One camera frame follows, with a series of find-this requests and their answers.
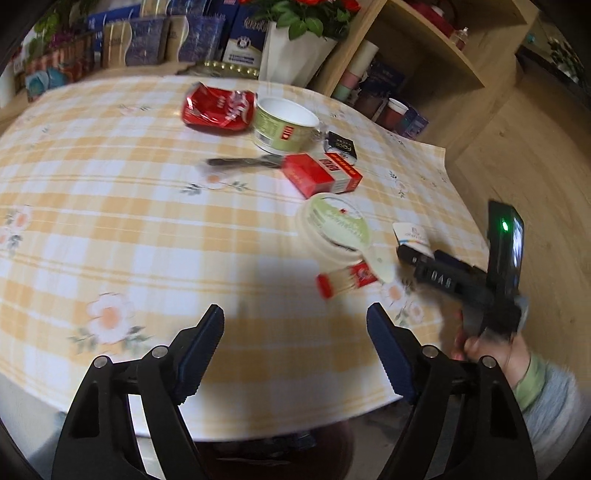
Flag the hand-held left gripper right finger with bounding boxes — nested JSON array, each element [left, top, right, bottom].
[[366, 302, 539, 480]]

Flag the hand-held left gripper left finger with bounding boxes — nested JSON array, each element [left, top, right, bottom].
[[51, 304, 225, 480]]

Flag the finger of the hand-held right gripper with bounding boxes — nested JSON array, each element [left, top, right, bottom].
[[396, 244, 437, 271]]

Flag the small white card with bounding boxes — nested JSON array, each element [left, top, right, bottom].
[[392, 221, 435, 256]]

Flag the red striped packet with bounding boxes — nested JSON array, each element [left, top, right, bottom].
[[316, 260, 380, 299]]

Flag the round green cup lid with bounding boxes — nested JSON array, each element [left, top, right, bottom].
[[300, 193, 373, 251]]

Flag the red cigarette box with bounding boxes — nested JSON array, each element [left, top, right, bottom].
[[281, 152, 364, 199]]

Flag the small black box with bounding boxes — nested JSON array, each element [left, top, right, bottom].
[[324, 131, 360, 162]]

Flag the green instant noodle cup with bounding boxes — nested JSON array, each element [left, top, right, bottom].
[[252, 96, 321, 156]]

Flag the crushed red wrapper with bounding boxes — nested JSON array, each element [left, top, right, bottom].
[[181, 82, 257, 136]]

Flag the person's right forearm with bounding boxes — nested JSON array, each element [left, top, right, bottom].
[[508, 352, 588, 446]]

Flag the person's right hand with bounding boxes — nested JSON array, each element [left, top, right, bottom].
[[455, 331, 532, 384]]

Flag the small blue purple box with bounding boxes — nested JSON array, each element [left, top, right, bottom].
[[396, 108, 430, 140]]

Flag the red paper cup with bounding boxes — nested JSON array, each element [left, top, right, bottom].
[[376, 97, 410, 128]]

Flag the brown jar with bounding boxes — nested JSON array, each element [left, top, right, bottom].
[[355, 90, 389, 119]]

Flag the yellow plaid floral tablecloth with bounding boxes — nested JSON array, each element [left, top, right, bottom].
[[0, 74, 492, 437]]

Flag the dark blue shelf box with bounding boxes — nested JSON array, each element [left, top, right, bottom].
[[365, 62, 408, 94]]

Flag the wooden shelf unit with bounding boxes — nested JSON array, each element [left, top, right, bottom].
[[305, 0, 542, 141]]

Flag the stack of pastel cups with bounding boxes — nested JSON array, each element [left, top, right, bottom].
[[332, 39, 380, 103]]

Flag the white flower pot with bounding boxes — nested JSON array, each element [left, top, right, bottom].
[[258, 21, 341, 89]]

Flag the black countertop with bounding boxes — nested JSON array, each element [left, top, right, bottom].
[[516, 32, 588, 86]]

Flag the red gift basket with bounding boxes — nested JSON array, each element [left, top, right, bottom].
[[406, 0, 459, 38]]

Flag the gold leaf tray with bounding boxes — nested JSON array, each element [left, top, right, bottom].
[[184, 60, 260, 80]]

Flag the red rose bouquet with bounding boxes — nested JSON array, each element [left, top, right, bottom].
[[239, 0, 362, 41]]

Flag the blue white carton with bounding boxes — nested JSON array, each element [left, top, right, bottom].
[[223, 6, 271, 66]]

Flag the wooden sideboard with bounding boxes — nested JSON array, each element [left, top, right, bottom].
[[0, 64, 200, 109]]

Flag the floral patterned basket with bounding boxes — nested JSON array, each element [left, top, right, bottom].
[[23, 36, 103, 101]]

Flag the flat blue tissue box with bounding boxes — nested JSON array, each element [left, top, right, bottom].
[[87, 4, 141, 62]]

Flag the green leafy plant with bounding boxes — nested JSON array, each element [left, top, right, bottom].
[[32, 0, 100, 48]]

